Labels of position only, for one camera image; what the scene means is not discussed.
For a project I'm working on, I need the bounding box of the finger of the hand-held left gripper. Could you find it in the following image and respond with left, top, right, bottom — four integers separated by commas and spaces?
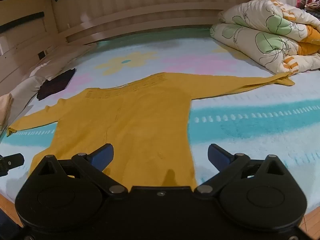
0, 153, 25, 178

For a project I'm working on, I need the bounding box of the flower printed bed sheet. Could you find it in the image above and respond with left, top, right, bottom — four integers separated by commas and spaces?
0, 27, 320, 220

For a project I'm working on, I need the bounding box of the beige pillow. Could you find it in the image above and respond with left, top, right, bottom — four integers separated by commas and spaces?
0, 93, 15, 131

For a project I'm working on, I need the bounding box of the dark folded cloth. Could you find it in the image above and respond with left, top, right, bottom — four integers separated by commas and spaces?
37, 68, 76, 101

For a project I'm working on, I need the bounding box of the yellow knit sweater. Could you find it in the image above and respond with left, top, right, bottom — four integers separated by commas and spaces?
7, 72, 295, 189

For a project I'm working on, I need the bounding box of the white pillow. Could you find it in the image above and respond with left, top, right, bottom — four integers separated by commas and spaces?
9, 76, 48, 127
22, 44, 97, 81

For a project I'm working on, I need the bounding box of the floral printed quilt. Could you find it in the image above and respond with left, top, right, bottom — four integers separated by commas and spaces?
209, 0, 320, 75

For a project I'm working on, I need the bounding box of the wooden headboard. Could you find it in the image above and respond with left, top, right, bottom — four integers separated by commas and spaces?
0, 0, 258, 98

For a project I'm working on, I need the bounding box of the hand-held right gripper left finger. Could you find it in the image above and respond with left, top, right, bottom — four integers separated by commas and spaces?
29, 144, 128, 198

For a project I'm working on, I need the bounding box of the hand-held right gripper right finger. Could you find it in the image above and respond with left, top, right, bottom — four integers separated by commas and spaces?
194, 144, 292, 197

